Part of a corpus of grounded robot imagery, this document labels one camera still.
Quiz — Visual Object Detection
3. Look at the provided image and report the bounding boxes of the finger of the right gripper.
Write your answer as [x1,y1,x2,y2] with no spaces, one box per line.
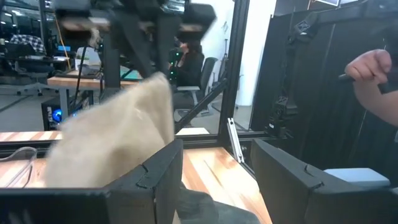
[108,18,155,80]
[156,21,182,77]

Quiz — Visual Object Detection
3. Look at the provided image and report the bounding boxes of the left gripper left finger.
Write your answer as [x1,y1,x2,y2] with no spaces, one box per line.
[107,139,184,224]

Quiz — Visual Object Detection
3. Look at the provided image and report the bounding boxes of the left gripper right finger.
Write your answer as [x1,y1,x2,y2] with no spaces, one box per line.
[250,139,323,224]

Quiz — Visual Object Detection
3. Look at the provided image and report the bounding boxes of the beige corduroy cap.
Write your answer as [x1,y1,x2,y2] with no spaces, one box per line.
[43,72,175,189]

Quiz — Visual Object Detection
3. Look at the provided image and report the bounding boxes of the person's forearm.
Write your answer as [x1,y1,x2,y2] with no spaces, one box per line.
[353,80,398,127]

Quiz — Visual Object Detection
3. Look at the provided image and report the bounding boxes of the person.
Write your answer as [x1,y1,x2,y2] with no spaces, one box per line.
[169,40,206,88]

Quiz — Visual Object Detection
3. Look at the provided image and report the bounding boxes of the office chair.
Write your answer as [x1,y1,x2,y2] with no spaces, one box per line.
[172,57,219,110]

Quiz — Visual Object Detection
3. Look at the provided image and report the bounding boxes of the wooden table with grey legs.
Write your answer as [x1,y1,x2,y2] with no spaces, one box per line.
[46,70,141,121]

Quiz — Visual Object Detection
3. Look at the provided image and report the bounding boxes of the pale grey cushion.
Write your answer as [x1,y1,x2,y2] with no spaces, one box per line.
[323,167,391,188]

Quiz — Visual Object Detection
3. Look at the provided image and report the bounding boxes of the black partition panel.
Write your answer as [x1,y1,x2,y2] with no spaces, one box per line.
[250,0,398,177]

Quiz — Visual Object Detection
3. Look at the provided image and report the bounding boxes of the computer tower with blue light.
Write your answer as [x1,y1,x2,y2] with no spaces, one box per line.
[41,98,74,131]

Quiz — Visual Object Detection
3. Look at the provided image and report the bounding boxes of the chair with plaid cloth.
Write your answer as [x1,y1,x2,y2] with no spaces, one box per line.
[0,33,60,96]

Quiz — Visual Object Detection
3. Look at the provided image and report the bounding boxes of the person's hand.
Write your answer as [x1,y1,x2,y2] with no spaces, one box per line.
[344,49,393,85]

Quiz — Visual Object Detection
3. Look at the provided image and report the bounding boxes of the clear plastic bin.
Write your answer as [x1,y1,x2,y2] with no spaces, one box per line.
[0,146,38,189]

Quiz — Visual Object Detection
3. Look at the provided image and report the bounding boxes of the silver angle bracket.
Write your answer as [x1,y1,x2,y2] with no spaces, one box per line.
[226,117,245,164]

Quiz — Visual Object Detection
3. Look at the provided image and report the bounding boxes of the black aluminium rig frame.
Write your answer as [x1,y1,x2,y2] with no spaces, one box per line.
[0,0,271,187]

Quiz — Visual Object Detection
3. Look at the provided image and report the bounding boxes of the black handle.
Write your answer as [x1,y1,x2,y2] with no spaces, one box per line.
[337,72,398,95]

